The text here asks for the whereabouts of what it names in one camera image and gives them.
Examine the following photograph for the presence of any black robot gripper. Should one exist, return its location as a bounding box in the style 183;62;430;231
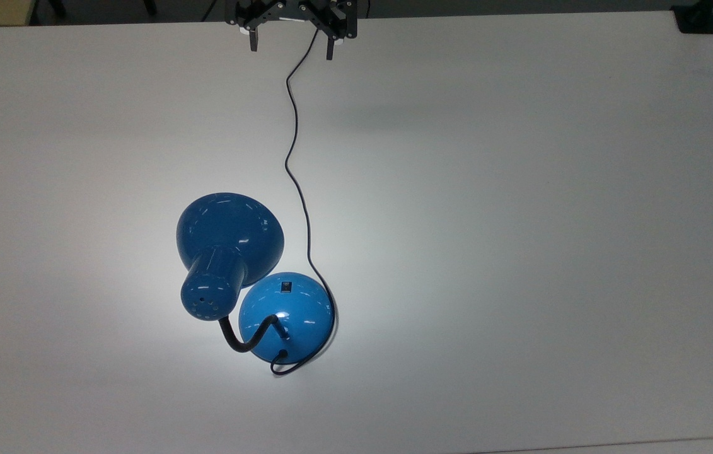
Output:
225;0;358;61

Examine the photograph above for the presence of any blue gooseneck desk lamp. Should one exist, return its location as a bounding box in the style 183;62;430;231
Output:
176;192;335;365

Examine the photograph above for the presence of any black table corner clamp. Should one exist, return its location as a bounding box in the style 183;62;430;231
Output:
671;0;713;35

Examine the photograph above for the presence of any black lamp power cable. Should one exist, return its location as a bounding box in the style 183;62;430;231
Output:
270;28;337;377

